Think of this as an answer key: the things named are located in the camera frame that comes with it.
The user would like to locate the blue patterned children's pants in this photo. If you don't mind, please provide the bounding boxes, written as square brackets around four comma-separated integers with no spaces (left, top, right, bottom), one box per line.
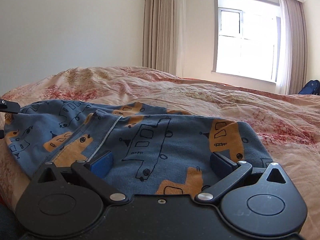
[4,100,272,196]

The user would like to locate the orange bed sheet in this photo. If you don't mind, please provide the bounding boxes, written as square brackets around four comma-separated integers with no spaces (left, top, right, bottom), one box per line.
[179,77,277,94]

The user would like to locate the blue backpack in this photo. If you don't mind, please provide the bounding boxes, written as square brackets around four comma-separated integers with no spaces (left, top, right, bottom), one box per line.
[298,80,320,95]

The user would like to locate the beige right curtain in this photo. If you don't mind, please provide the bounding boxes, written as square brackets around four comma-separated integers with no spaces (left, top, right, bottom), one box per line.
[276,0,308,95]

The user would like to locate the beige curtain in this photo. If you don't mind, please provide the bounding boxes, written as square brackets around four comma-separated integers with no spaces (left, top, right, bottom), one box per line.
[143,0,186,76]
[276,0,308,95]

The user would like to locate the white framed window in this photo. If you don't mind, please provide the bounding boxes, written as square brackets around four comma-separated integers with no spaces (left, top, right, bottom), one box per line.
[215,0,281,82]

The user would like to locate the beige left curtain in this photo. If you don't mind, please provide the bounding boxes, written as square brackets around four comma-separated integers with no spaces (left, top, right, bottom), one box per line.
[143,0,186,76]

